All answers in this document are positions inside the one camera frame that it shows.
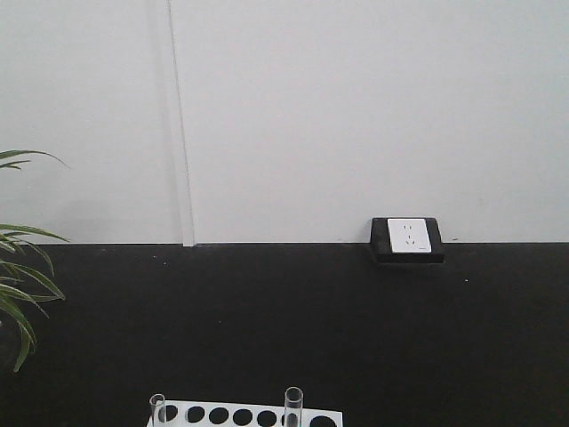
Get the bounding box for clear glass test tube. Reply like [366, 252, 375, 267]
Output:
[284, 386, 303, 427]
[148, 393, 166, 427]

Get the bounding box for white socket in black box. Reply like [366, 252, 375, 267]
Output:
[370, 217, 445, 264]

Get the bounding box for white test tube rack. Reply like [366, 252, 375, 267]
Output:
[157, 400, 343, 427]

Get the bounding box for green potted plant leaves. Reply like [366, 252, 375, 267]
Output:
[0, 149, 71, 374]

